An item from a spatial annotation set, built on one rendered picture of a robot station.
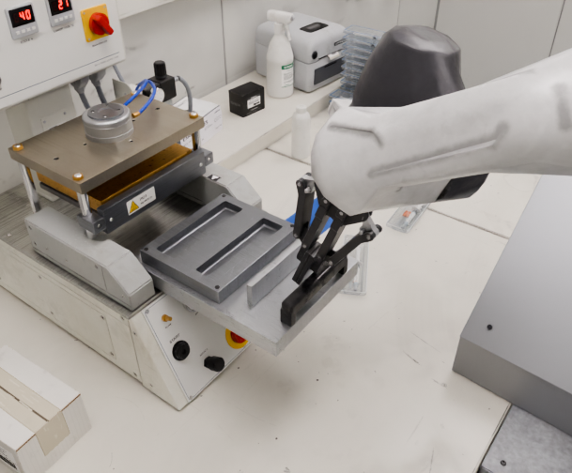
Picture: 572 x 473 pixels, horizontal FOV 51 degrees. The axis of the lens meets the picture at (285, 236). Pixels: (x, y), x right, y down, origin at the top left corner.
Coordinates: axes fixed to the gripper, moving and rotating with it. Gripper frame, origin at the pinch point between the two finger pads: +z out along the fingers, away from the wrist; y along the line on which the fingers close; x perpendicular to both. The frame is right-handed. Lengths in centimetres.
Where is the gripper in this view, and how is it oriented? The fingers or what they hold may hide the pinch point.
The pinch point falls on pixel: (308, 264)
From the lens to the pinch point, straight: 88.0
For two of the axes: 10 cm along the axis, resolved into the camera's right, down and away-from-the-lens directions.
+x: 5.8, -5.0, 6.4
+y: 7.6, 6.1, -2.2
